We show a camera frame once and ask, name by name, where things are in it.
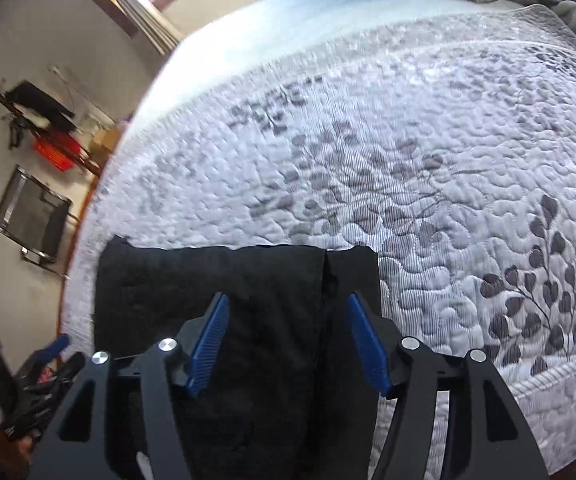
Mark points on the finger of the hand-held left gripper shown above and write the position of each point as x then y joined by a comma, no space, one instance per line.
56,346
73,364

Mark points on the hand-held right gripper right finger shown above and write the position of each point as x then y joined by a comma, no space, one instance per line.
370,350

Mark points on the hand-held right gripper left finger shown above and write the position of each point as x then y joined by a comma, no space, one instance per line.
207,350

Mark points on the black quilted pants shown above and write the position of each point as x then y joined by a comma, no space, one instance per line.
278,360

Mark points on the chrome and black chair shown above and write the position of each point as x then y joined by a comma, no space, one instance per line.
32,220

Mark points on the wooden coat rack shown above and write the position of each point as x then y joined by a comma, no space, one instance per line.
85,157

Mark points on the red bag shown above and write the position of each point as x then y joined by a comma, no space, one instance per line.
56,154

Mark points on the white quilted leaf-print bedspread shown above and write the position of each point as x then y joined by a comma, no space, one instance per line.
418,160

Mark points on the cardboard box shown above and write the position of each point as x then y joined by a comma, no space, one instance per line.
105,144

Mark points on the white basket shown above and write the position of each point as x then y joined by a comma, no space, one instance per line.
90,119

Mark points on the hanging black garment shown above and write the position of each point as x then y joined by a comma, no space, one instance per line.
37,102

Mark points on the pale bed sheet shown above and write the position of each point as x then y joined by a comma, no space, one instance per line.
268,25

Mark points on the beige striped curtain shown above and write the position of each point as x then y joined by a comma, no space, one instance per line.
142,17

